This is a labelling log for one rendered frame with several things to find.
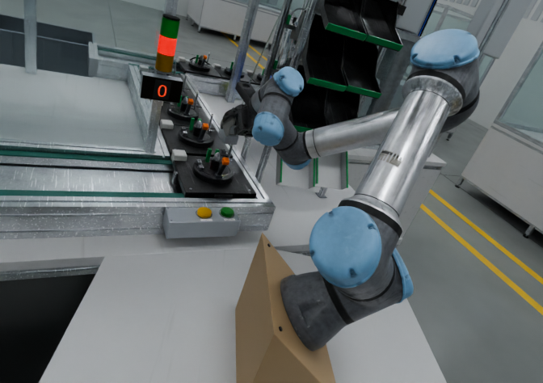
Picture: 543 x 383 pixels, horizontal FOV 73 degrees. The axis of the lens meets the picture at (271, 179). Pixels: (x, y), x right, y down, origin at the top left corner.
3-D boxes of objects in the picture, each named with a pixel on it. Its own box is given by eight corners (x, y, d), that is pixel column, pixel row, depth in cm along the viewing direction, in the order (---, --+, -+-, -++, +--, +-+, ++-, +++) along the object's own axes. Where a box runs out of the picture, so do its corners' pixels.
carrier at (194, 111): (215, 132, 161) (220, 106, 155) (158, 127, 150) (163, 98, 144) (201, 111, 179) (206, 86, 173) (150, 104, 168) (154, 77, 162)
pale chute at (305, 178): (309, 189, 133) (314, 186, 129) (275, 184, 128) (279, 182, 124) (309, 117, 140) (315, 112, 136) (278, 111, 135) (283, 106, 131)
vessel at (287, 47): (298, 86, 205) (322, 14, 188) (276, 82, 199) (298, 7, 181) (288, 77, 216) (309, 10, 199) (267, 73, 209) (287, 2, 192)
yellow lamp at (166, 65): (173, 73, 112) (175, 57, 109) (156, 70, 109) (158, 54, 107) (170, 68, 115) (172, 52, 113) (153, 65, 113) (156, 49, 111)
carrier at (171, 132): (232, 161, 143) (239, 132, 137) (169, 157, 131) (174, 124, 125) (215, 133, 161) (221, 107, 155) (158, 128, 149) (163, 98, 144)
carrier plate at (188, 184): (254, 198, 123) (257, 193, 122) (184, 197, 112) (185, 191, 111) (233, 162, 141) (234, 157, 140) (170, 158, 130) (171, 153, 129)
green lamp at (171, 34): (178, 39, 107) (181, 23, 105) (161, 35, 105) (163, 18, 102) (175, 35, 111) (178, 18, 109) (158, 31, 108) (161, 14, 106)
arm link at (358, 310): (361, 328, 74) (424, 300, 72) (342, 312, 64) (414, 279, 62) (338, 275, 82) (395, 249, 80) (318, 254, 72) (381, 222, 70)
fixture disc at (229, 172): (237, 185, 124) (239, 179, 123) (197, 183, 117) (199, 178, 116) (225, 164, 134) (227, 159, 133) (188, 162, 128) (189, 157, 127)
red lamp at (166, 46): (175, 56, 109) (178, 40, 107) (158, 53, 107) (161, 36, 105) (172, 52, 113) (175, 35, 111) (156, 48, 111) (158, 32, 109)
